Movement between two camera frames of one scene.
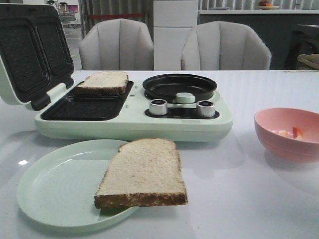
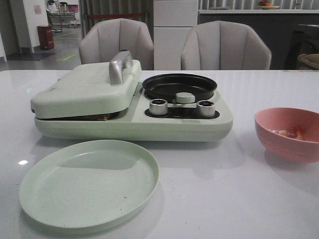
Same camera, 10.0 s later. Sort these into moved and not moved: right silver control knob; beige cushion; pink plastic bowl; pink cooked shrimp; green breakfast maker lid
Moved: green breakfast maker lid
Not moved: pink cooked shrimp; pink plastic bowl; right silver control knob; beige cushion
